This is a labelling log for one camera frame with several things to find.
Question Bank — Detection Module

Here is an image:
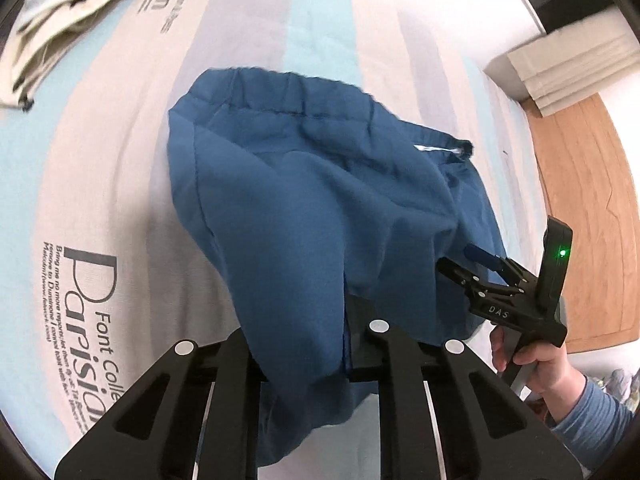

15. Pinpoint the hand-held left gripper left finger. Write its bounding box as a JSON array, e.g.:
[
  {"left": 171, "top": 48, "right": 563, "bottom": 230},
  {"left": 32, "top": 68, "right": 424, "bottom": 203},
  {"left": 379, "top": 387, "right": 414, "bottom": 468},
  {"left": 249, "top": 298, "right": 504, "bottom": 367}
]
[{"left": 54, "top": 329, "right": 262, "bottom": 480}]

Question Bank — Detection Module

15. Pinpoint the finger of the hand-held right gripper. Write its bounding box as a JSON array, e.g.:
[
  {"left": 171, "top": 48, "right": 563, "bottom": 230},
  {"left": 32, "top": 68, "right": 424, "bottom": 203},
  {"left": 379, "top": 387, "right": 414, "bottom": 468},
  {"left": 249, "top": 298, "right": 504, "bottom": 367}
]
[
  {"left": 436, "top": 256, "right": 502, "bottom": 307},
  {"left": 464, "top": 243, "right": 532, "bottom": 287}
]

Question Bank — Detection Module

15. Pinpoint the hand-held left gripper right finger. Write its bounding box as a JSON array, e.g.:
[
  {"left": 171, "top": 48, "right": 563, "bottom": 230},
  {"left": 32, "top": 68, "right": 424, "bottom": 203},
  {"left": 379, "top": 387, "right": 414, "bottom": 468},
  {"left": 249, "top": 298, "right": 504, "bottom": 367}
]
[{"left": 344, "top": 294, "right": 584, "bottom": 480}]

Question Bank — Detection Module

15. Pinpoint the white and blue hooded jacket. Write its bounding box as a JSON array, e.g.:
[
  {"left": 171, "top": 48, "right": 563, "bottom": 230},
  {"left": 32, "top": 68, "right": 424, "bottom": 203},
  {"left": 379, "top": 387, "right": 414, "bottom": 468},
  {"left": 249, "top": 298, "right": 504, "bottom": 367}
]
[{"left": 166, "top": 66, "right": 507, "bottom": 467}]

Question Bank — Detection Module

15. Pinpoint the person's right forearm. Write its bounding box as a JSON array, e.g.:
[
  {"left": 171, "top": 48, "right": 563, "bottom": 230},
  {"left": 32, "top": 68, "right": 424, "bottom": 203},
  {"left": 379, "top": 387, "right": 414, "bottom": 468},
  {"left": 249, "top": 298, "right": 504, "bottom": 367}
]
[{"left": 544, "top": 374, "right": 637, "bottom": 478}]

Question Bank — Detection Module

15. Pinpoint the person's right hand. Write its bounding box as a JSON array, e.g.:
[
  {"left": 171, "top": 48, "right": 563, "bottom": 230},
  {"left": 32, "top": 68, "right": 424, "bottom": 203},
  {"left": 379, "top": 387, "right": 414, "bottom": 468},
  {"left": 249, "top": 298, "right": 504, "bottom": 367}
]
[{"left": 488, "top": 325, "right": 587, "bottom": 407}]

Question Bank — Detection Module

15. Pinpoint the white pleated curtain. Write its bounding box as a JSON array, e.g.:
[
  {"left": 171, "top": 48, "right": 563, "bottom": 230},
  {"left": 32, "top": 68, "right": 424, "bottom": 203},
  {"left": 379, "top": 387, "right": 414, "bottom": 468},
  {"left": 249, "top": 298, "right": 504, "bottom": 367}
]
[{"left": 486, "top": 24, "right": 640, "bottom": 117}]

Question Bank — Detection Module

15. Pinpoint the striped printed bed sheet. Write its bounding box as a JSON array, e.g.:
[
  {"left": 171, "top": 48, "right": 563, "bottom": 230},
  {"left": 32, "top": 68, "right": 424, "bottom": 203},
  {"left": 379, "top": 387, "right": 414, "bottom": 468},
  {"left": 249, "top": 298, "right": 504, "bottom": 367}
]
[{"left": 0, "top": 0, "right": 566, "bottom": 461}]

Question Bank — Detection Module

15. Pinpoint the cream garment pile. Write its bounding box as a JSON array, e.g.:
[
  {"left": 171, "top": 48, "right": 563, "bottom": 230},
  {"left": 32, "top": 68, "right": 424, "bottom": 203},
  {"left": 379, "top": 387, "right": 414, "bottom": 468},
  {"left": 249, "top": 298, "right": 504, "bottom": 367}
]
[{"left": 0, "top": 0, "right": 168, "bottom": 111}]

